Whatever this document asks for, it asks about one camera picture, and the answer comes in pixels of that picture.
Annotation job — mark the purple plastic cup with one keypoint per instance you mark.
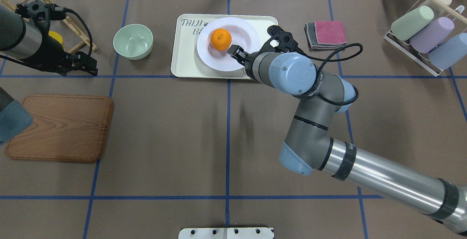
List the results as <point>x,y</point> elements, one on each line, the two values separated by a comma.
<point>432,35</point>

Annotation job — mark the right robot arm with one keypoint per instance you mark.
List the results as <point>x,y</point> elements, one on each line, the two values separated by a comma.
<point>418,122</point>

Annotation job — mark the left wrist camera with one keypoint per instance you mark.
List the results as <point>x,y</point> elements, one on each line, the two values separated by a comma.
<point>40,11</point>

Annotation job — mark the white wire cup rack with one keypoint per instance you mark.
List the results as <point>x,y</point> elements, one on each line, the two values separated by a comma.
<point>422,58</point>

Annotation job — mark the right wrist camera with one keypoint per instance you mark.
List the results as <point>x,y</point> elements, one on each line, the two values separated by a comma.
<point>285,40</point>

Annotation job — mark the grey cloth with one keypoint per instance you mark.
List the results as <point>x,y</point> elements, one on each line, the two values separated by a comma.
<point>310,33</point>

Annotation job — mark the pink cloth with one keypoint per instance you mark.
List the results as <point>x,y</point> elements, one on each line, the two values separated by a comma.
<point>330,33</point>

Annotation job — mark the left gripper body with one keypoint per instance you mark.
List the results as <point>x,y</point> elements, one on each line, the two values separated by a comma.
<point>50,53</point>

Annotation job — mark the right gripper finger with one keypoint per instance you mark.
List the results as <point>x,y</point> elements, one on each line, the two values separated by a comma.
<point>237,52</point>

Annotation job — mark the orange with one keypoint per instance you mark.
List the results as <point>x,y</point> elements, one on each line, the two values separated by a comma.
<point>220,39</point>

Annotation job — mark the white plate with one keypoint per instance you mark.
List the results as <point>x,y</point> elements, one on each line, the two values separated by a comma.
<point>243,34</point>

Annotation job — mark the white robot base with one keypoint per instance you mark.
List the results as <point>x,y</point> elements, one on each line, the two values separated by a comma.
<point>227,233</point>

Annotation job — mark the wooden rack handle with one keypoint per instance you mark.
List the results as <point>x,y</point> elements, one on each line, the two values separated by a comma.
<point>440,8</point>

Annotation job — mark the blue plastic cup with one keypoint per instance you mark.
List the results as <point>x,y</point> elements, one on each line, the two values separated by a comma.
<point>450,52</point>

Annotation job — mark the green plastic cup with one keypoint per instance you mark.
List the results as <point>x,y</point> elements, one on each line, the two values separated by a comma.
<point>412,22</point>

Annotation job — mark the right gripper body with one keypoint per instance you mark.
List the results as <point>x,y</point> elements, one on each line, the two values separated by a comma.
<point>247,65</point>

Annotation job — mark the wooden tray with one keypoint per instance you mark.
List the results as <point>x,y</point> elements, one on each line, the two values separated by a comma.
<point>65,128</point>

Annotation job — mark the green bowl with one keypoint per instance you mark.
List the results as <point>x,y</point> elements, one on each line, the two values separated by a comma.
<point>134,41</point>

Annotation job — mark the cream bear tray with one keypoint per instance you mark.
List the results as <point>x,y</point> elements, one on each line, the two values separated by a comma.
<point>186,62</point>

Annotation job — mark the wooden peg rack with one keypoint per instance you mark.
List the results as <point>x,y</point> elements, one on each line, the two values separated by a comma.
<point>85,39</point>

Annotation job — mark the yellow mug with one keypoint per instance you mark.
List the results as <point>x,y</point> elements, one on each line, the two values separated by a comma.
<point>56,36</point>

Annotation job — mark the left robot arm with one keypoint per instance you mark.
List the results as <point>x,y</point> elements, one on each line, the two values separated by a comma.
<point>26,40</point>

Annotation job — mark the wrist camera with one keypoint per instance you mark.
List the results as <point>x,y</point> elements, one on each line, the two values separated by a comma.
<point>40,11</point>
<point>285,40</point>

